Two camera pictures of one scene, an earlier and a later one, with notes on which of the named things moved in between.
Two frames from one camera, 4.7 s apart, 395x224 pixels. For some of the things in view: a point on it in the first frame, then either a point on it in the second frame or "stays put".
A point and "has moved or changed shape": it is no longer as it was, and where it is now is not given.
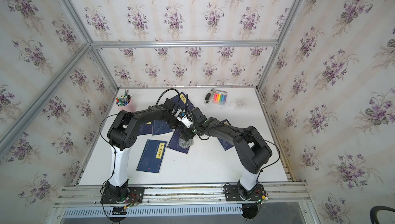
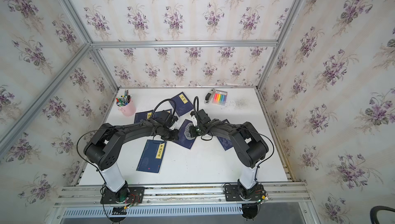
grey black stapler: x=209 y=96 stays put
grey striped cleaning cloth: x=184 y=144 has moved or changed shape
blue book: x=182 y=101 stays put
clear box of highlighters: x=219 y=97 stays put
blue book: x=174 y=143 has moved or changed shape
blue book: x=226 y=144 stays put
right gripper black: x=186 y=131 stays put
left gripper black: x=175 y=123 to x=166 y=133
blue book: x=151 y=156 stays put
